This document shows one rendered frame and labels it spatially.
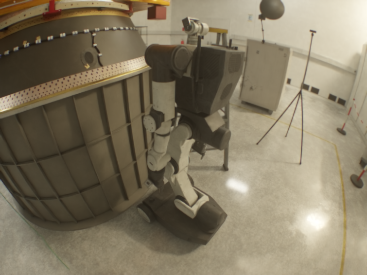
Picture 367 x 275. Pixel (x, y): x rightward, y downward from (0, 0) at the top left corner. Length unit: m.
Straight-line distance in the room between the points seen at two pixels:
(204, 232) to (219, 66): 1.14
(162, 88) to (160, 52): 0.13
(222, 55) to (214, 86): 0.13
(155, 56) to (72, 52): 0.65
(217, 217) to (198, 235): 0.22
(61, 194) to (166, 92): 1.15
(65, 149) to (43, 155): 0.17
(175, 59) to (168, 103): 0.18
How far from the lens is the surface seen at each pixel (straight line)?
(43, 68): 1.12
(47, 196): 1.54
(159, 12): 1.86
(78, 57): 1.14
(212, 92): 0.69
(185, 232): 1.36
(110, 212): 1.70
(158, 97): 0.65
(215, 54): 0.66
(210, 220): 1.26
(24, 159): 1.33
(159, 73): 0.63
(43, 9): 1.28
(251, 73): 3.86
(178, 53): 0.58
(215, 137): 0.82
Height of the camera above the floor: 1.41
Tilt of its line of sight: 34 degrees down
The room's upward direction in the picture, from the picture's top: 3 degrees clockwise
